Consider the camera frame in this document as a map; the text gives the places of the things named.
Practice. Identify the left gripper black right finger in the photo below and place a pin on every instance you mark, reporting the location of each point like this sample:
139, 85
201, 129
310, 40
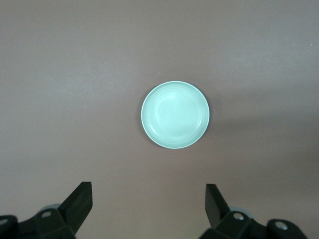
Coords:
231, 224

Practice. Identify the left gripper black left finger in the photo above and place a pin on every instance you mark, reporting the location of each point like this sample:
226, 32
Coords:
62, 219

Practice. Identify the mint green round plate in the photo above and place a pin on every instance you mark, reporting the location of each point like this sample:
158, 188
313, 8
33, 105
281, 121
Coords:
175, 114

